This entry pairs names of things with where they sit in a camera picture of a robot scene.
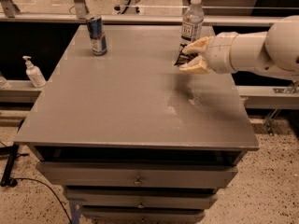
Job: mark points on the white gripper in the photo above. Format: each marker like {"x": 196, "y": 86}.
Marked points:
{"x": 221, "y": 52}

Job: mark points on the black rxbar chocolate wrapper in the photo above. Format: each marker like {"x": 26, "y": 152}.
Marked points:
{"x": 182, "y": 57}

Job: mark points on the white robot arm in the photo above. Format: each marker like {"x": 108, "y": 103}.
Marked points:
{"x": 274, "y": 53}

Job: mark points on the clear plastic water bottle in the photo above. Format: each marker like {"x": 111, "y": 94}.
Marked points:
{"x": 192, "y": 22}

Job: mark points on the white pump dispenser bottle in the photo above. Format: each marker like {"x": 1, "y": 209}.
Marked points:
{"x": 34, "y": 73}

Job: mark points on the blue silver energy drink can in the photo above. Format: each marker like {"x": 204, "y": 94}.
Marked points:
{"x": 96, "y": 34}

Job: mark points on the grey drawer cabinet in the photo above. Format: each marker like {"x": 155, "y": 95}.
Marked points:
{"x": 132, "y": 105}

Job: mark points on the top grey drawer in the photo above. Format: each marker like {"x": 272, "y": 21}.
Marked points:
{"x": 137, "y": 175}

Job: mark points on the grey drawer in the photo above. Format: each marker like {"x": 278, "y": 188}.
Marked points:
{"x": 141, "y": 198}
{"x": 142, "y": 215}
{"x": 137, "y": 175}

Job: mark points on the middle grey drawer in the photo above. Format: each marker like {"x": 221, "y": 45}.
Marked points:
{"x": 141, "y": 198}

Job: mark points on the bottom grey drawer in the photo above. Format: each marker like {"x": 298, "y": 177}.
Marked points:
{"x": 142, "y": 215}

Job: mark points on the black stand leg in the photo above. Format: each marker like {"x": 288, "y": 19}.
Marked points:
{"x": 11, "y": 152}

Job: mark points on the metal clamp bracket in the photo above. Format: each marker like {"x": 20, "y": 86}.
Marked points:
{"x": 274, "y": 113}

